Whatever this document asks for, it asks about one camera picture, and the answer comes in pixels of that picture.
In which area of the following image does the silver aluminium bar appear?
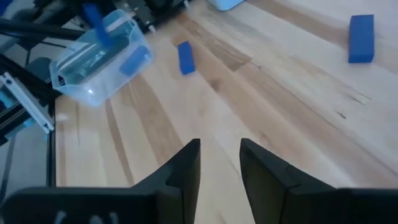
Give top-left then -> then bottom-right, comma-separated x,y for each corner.
0,72 -> 55,134

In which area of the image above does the clear plastic bin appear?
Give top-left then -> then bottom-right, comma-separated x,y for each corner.
49,8 -> 155,108

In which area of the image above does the black table frame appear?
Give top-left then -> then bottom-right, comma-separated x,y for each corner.
0,17 -> 88,190

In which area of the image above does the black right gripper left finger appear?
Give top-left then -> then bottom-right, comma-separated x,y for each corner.
0,138 -> 201,224

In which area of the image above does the purple rectangular block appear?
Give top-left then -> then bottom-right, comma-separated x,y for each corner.
81,2 -> 114,48
348,14 -> 375,64
177,40 -> 197,76
119,45 -> 150,77

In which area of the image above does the white plastic bin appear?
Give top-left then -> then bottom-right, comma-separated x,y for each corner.
206,0 -> 247,12

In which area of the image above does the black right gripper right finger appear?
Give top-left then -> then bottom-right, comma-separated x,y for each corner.
240,138 -> 398,224

